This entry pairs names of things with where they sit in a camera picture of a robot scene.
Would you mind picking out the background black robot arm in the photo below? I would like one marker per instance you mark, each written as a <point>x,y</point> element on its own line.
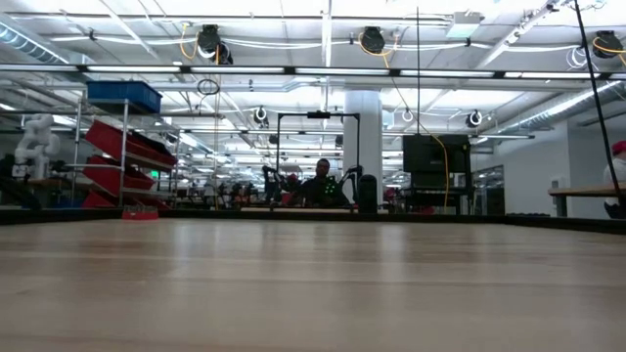
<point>271,181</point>
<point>352,173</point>

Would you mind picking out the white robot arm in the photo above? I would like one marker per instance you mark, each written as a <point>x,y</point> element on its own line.
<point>36,142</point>

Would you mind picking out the black cylindrical stand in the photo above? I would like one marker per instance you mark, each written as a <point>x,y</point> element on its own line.
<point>368,195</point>

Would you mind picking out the white building pillar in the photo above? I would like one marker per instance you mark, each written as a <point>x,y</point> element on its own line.
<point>363,127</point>

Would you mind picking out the long ceiling light strip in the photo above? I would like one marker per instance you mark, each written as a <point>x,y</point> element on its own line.
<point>342,71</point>

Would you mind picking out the black screen on stand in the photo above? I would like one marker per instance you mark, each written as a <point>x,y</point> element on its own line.
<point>430,156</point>

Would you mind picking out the thin vertical black rod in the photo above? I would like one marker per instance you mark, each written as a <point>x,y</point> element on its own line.
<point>418,73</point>

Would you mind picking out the metal shelf rack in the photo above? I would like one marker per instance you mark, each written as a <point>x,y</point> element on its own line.
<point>122,146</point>

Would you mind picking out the red tilted shelf bin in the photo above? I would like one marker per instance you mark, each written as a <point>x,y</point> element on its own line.
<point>112,139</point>
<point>107,178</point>
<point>98,200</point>

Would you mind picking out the blue storage bin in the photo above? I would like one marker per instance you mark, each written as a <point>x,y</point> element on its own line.
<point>122,93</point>

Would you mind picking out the wooden bench table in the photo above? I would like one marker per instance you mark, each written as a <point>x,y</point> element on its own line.
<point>582,191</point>

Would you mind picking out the black gantry frame with camera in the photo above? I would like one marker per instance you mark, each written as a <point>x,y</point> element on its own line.
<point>318,115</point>

